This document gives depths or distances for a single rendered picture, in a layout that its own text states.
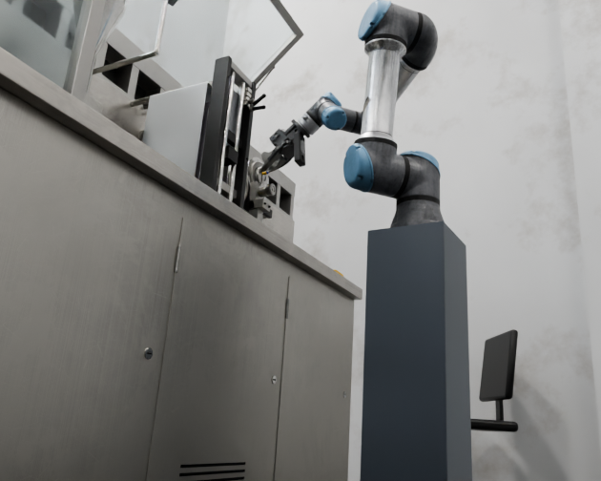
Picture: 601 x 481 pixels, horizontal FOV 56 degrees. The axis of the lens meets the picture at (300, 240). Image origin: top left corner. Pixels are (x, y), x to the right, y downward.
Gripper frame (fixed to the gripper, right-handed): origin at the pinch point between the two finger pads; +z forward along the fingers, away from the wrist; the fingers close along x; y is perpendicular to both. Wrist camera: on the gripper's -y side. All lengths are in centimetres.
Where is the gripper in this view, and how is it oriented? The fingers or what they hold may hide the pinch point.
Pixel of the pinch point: (265, 171)
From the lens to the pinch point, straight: 202.5
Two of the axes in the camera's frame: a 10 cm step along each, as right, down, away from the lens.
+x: -4.5, -3.0, -8.4
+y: -5.2, -6.8, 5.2
